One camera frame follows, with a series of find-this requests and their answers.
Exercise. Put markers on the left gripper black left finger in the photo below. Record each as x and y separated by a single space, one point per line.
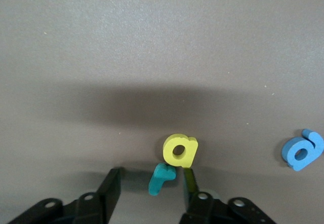
91 208

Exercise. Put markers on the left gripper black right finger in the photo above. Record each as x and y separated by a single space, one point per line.
202 211

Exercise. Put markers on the teal foam letter r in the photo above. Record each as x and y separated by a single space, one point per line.
158 181

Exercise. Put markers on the yellow foam letter a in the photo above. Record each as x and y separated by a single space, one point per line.
168 153

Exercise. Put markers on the blue foam letter a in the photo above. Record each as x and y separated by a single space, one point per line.
291 155

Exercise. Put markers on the brown table cover sheet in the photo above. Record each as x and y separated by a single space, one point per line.
152 31

